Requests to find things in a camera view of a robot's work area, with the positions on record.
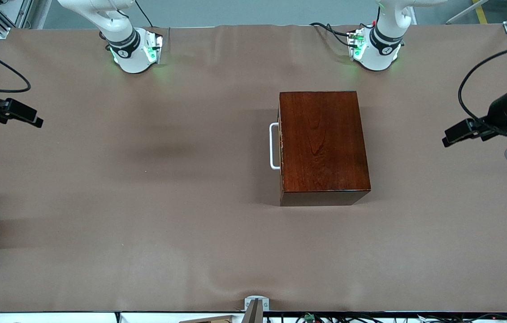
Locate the light wooden strip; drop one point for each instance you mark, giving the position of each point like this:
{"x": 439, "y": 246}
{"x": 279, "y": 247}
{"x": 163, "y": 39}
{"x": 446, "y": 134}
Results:
{"x": 213, "y": 320}

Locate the dark brown wooden cabinet box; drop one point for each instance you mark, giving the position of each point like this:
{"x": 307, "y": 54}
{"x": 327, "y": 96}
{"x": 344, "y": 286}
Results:
{"x": 325, "y": 143}

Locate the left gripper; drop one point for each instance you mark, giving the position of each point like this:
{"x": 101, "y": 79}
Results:
{"x": 498, "y": 112}

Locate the grey metal camera bracket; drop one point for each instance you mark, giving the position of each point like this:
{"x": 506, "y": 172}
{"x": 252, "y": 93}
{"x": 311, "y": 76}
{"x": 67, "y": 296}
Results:
{"x": 253, "y": 309}

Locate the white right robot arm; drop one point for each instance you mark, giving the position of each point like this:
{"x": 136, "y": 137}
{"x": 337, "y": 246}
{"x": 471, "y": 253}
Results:
{"x": 132, "y": 58}

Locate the brown table mat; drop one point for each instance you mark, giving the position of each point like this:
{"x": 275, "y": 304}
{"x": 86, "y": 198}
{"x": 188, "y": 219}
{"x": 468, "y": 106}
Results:
{"x": 190, "y": 246}

